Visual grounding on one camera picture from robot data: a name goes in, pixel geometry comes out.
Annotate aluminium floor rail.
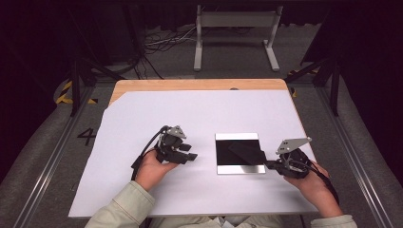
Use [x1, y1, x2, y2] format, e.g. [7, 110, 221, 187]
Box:
[12, 85, 96, 228]
[317, 86, 395, 228]

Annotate grey metal table frame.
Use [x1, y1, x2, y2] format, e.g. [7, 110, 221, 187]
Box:
[193, 4, 283, 72]

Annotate bundle of floor cables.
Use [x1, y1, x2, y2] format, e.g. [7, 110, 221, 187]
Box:
[139, 25, 199, 80]

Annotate square black mirror white edges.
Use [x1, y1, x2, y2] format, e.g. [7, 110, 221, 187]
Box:
[214, 132, 267, 176]

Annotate person's left hand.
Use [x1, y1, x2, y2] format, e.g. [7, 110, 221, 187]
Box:
[135, 148, 180, 192]

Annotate large white paper sheet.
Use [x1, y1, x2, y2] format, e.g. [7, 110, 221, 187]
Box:
[67, 89, 318, 219]

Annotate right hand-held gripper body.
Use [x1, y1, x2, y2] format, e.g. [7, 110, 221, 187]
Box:
[275, 136, 313, 181]

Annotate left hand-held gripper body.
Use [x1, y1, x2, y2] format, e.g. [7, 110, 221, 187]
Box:
[154, 124, 188, 164]

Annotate person's right hand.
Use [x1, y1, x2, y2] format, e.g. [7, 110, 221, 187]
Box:
[283, 161, 344, 219]

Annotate yellow black hazard tape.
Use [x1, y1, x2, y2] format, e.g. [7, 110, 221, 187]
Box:
[55, 80, 99, 105]

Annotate black metal stand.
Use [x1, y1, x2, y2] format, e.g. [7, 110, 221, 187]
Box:
[67, 56, 126, 117]
[284, 56, 342, 117]

